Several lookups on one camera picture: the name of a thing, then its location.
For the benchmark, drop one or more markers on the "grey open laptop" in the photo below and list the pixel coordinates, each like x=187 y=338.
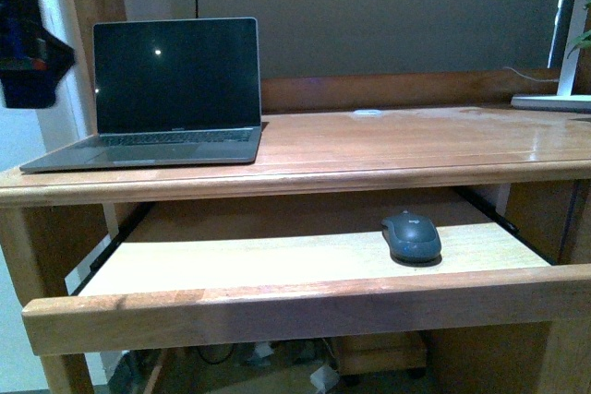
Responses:
x=170 y=92

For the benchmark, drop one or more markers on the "dark grey wireless mouse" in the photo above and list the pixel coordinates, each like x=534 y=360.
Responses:
x=413 y=239

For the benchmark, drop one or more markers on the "wooden computer desk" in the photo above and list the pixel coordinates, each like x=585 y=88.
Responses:
x=331 y=157

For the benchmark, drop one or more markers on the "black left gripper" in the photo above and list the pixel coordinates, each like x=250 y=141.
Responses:
x=33 y=60

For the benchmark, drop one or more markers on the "white desk lamp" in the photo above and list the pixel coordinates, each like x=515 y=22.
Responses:
x=570 y=21

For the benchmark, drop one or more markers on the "wooden keyboard tray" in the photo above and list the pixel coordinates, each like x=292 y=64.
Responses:
x=78 y=324

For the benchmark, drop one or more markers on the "wooden rolling cpu stand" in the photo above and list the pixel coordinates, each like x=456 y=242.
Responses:
x=363 y=354

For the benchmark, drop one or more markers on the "green leafy plant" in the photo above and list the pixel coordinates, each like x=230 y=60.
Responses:
x=581 y=41

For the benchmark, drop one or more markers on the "white power adapter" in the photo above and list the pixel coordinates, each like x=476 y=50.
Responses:
x=324 y=379

